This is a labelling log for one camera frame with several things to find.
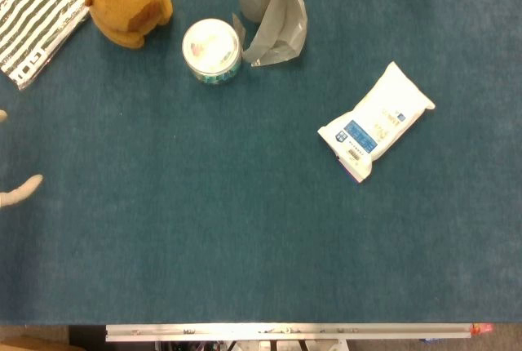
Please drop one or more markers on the teal felt table mat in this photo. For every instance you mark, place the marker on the teal felt table mat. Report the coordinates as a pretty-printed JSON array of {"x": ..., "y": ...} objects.
[{"x": 261, "y": 204}]

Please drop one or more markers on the round clear plastic jar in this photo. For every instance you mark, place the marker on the round clear plastic jar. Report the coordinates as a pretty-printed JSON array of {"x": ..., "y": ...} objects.
[{"x": 211, "y": 50}]

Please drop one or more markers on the white wet wipes pack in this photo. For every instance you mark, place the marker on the white wet wipes pack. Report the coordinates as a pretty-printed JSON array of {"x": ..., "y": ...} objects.
[{"x": 377, "y": 122}]

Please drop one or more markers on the grey garbage bag roll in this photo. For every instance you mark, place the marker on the grey garbage bag roll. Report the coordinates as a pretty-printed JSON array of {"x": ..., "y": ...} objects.
[{"x": 269, "y": 12}]

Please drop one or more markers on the brown plush bear toy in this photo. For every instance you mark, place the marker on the brown plush bear toy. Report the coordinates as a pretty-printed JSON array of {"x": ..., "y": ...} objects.
[{"x": 122, "y": 2}]

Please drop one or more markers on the black white striped package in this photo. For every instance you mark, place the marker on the black white striped package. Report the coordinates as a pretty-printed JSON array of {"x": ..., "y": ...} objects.
[{"x": 30, "y": 16}]

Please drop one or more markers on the aluminium profile rail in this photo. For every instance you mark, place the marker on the aluminium profile rail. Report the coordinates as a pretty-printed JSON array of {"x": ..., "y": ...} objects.
[{"x": 285, "y": 331}]

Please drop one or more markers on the orange rail end cap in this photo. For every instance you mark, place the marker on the orange rail end cap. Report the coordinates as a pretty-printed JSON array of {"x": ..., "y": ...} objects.
[{"x": 481, "y": 330}]

